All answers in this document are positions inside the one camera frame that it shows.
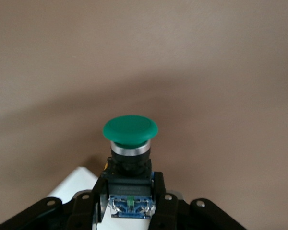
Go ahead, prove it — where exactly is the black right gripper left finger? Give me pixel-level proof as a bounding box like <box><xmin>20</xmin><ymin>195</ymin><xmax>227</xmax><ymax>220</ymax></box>
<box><xmin>0</xmin><ymin>175</ymin><xmax>109</xmax><ymax>230</ymax></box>

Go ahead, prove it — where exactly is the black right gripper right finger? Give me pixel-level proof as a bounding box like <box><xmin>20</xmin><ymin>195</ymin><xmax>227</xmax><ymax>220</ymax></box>
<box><xmin>148</xmin><ymin>171</ymin><xmax>248</xmax><ymax>230</ymax></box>

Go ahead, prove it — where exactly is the green mushroom push button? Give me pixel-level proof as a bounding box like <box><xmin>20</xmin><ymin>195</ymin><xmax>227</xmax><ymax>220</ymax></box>
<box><xmin>102</xmin><ymin>115</ymin><xmax>159</xmax><ymax>220</ymax></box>

